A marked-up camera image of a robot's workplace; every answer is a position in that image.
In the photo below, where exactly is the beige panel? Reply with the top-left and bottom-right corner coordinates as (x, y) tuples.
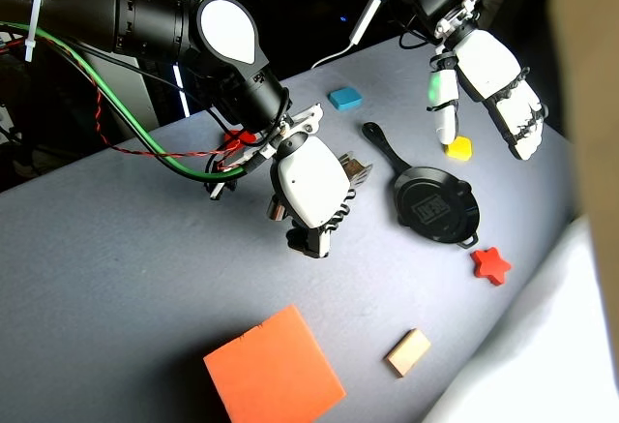
(550, 0), (619, 361)

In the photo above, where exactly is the yellow block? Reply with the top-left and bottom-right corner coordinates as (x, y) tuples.
(444, 135), (474, 163)

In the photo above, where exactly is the white backdrop sheet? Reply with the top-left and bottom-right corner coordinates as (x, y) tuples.
(423, 214), (619, 423)

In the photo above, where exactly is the brown cube block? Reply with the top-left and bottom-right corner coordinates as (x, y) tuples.
(337, 150), (375, 191)

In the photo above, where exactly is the white cable with plug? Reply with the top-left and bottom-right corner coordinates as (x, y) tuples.
(311, 0), (391, 70)

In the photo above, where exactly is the large orange block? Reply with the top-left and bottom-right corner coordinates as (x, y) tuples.
(202, 304), (348, 423)

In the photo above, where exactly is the black cast iron pan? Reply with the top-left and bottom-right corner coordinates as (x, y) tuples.
(361, 121), (482, 251)

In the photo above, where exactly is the grey table cloth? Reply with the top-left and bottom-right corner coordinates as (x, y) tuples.
(0, 35), (589, 423)

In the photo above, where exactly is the red star block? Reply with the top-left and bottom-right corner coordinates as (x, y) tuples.
(469, 246), (513, 287)

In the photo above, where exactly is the tan wooden rectangular block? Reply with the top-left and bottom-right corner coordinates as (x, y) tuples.
(384, 328), (432, 378)

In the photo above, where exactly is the white five-fingered robot hand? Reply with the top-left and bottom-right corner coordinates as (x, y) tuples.
(268, 136), (357, 259)
(426, 28), (549, 162)

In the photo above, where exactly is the blue block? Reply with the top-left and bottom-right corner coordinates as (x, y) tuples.
(328, 86), (364, 112)

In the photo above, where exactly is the small red block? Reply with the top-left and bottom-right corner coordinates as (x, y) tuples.
(222, 129), (257, 147)

